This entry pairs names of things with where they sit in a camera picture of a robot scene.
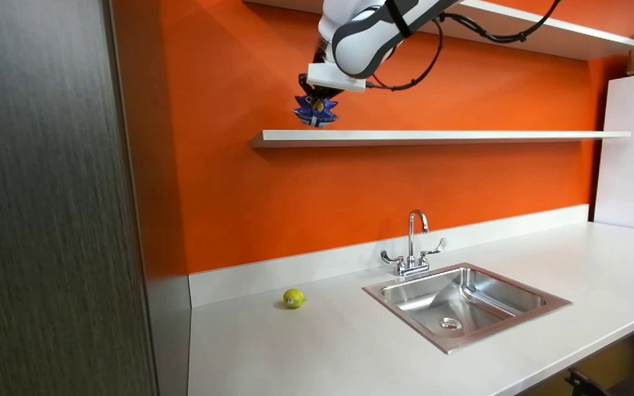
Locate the dark grey cabinet panel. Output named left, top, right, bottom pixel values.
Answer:
left=0, top=0, right=160, bottom=396

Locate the chrome sink faucet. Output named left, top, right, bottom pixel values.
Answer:
left=381, top=209, right=443, bottom=274

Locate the white bottom wall shelf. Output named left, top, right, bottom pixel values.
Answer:
left=254, top=129, right=633, bottom=148

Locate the blue doritos chip bag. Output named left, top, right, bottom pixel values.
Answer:
left=295, top=94, right=338, bottom=127

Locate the white top wall shelf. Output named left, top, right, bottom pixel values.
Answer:
left=246, top=0, right=634, bottom=61

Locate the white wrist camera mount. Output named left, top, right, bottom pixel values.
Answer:
left=307, top=64, right=366, bottom=91

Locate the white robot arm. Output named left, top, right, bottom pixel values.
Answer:
left=300, top=0, right=458, bottom=104

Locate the white wall shelf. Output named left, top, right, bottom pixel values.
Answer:
left=246, top=0, right=634, bottom=61
left=254, top=129, right=633, bottom=148

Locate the round metal sink drain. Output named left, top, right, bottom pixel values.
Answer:
left=440, top=317, right=462, bottom=330

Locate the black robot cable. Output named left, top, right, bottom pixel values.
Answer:
left=366, top=0, right=563, bottom=94

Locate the stainless steel sink basin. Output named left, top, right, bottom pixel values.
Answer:
left=366, top=263, right=568, bottom=354

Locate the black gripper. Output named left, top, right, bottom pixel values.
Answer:
left=297, top=73, right=341, bottom=100

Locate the yellow-green tennis ball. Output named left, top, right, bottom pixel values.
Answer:
left=283, top=288, right=307, bottom=307

